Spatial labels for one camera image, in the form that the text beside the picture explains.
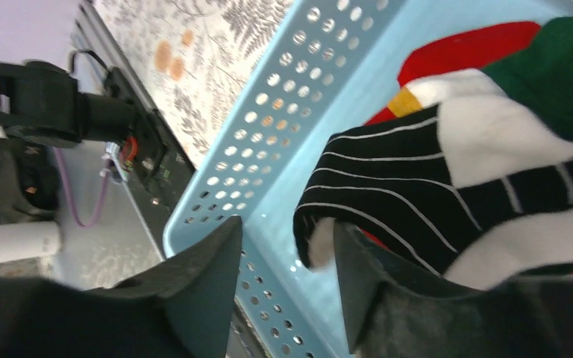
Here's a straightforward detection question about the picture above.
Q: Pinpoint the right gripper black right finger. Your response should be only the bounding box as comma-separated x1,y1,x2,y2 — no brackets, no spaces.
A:
334,223,573,357

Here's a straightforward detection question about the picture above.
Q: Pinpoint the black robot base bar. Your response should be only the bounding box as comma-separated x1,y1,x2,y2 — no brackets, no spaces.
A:
69,49,198,258

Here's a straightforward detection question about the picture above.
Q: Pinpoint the plain red sock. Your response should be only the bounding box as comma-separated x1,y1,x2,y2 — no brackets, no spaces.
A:
363,21,542,127

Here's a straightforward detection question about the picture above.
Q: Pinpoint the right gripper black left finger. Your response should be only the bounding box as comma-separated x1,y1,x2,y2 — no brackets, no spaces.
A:
0,216,242,357

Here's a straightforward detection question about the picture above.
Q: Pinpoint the black striped sock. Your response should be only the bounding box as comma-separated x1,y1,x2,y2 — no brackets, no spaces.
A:
293,95,573,289

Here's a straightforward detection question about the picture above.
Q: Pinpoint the light blue plastic basket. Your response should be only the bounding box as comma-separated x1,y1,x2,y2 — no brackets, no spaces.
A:
163,1,573,357

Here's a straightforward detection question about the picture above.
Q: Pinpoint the dark green sock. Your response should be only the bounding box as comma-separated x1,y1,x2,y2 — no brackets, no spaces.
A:
468,17,573,142

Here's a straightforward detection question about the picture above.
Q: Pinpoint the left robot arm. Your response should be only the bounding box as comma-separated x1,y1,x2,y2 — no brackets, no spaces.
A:
0,60,138,264

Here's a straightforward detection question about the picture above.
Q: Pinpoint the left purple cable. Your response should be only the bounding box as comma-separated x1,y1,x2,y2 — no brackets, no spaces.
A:
53,147,114,229

